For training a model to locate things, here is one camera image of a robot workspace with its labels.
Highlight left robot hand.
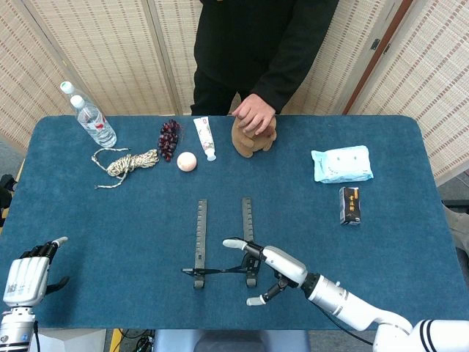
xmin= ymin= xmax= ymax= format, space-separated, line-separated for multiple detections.
xmin=2 ymin=236 xmax=70 ymax=307

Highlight person's left hand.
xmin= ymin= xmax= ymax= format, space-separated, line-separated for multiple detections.
xmin=232 ymin=93 xmax=276 ymax=136

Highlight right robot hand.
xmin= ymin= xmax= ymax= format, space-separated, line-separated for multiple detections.
xmin=222 ymin=237 xmax=309 ymax=307

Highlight brown capybara plush toy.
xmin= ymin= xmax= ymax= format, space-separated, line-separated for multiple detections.
xmin=232 ymin=115 xmax=278 ymax=159

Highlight black folding laptop stand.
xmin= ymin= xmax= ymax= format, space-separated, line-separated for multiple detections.
xmin=182 ymin=197 xmax=265 ymax=291

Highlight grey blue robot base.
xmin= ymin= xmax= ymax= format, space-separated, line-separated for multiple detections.
xmin=155 ymin=329 xmax=311 ymax=352

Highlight white floral cream tube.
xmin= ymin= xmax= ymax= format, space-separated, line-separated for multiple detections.
xmin=193 ymin=116 xmax=218 ymax=162

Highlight person in black clothes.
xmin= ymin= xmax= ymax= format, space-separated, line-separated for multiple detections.
xmin=190 ymin=0 xmax=340 ymax=117

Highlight black equipment beside table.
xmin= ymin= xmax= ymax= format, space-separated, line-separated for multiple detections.
xmin=0 ymin=174 xmax=18 ymax=228

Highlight pink peach ball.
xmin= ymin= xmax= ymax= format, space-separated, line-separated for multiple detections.
xmin=177 ymin=151 xmax=199 ymax=172

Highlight black carton box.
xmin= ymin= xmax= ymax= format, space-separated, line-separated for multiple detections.
xmin=339 ymin=186 xmax=363 ymax=226

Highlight dark red grape bunch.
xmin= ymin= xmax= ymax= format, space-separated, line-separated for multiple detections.
xmin=157 ymin=119 xmax=182 ymax=163

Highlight blue carpet table cover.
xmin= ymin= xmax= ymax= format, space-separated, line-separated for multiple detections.
xmin=0 ymin=115 xmax=466 ymax=331

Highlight light blue wipes pack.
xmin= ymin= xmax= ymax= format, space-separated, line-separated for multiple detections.
xmin=311 ymin=144 xmax=374 ymax=184

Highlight woven bamboo folding screen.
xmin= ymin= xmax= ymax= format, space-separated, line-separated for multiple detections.
xmin=0 ymin=0 xmax=469 ymax=186

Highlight red label water bottle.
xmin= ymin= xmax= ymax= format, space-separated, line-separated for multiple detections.
xmin=70 ymin=95 xmax=117 ymax=148

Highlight green cap water bottle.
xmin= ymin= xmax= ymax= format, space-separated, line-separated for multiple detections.
xmin=59 ymin=81 xmax=87 ymax=107

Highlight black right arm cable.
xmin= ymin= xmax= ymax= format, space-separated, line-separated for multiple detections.
xmin=317 ymin=307 xmax=374 ymax=346

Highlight black floor cables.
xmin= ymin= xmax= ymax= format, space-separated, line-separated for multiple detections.
xmin=119 ymin=329 xmax=155 ymax=352

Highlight coiled beige rope bundle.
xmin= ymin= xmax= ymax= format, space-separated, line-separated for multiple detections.
xmin=91 ymin=147 xmax=160 ymax=190

